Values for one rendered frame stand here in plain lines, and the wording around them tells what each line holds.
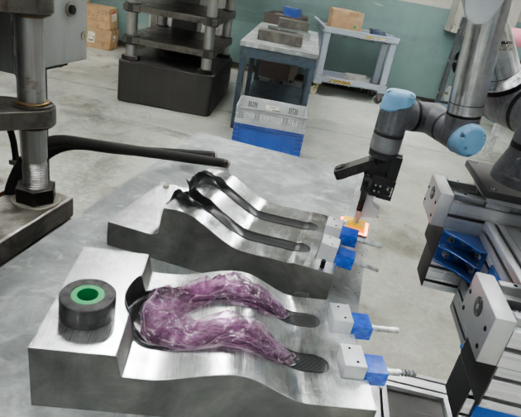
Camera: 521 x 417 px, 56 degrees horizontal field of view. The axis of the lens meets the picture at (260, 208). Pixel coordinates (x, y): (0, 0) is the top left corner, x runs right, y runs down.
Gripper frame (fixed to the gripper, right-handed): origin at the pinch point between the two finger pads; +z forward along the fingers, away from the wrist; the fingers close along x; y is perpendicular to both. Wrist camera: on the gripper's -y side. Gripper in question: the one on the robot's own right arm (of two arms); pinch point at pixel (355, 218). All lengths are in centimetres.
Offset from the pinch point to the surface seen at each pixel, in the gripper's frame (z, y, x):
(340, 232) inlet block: -6.3, -2.9, -23.3
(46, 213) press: 7, -73, -31
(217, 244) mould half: -3.4, -26.7, -38.4
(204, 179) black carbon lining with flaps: -10.1, -36.2, -23.2
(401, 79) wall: 54, 23, 623
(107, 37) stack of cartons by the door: 67, -380, 514
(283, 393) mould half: -2, -5, -70
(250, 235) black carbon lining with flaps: -3.2, -21.5, -30.5
